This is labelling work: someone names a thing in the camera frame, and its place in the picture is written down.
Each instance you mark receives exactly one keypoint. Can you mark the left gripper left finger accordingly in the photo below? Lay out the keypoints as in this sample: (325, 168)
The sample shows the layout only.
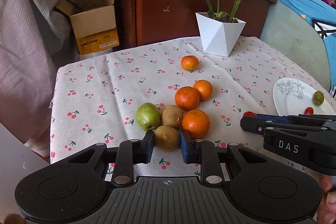
(128, 154)

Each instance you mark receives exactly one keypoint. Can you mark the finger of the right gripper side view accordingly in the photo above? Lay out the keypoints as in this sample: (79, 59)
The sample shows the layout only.
(301, 122)

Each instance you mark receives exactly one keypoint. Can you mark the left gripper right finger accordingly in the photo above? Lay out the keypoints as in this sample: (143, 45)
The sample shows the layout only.
(203, 153)

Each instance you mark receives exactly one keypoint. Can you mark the large orange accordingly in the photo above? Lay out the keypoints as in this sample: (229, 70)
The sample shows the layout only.
(197, 123)

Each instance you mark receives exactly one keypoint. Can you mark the red cherry tomato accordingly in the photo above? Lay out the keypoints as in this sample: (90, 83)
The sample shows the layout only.
(249, 114)
(309, 111)

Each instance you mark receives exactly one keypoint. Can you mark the brown kiwi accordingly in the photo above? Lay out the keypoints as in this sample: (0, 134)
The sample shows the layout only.
(172, 116)
(166, 138)

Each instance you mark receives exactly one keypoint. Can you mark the green round fruit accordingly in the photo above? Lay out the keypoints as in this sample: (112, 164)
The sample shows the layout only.
(318, 98)

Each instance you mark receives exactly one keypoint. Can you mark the orange pair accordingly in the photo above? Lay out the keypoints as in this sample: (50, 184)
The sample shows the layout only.
(187, 98)
(204, 88)

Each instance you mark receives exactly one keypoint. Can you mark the right hand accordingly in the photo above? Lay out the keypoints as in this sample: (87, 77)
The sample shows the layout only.
(326, 209)

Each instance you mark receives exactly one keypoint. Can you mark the left hand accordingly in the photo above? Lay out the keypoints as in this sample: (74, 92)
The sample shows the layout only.
(14, 219)

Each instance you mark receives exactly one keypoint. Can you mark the white floral plate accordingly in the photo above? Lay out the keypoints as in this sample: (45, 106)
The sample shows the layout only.
(293, 97)

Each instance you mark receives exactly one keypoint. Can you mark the cherry print tablecloth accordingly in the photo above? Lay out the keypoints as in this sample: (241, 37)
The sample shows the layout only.
(95, 100)

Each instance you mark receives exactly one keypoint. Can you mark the small far orange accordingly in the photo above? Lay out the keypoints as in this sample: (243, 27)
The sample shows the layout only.
(189, 63)

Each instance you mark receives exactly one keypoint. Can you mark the green sofa armrest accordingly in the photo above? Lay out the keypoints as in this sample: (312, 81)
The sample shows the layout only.
(295, 38)

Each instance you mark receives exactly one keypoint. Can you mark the white geometric plant pot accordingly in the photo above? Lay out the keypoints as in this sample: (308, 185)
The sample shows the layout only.
(218, 38)

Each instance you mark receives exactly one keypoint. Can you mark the cardboard box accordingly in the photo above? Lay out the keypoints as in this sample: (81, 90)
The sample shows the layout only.
(93, 24)

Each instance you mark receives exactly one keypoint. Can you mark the checked grey curtain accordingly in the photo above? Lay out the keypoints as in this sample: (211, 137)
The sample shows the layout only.
(35, 42)

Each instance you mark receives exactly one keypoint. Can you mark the dark wooden cabinet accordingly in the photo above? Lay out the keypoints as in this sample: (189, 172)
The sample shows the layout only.
(143, 22)

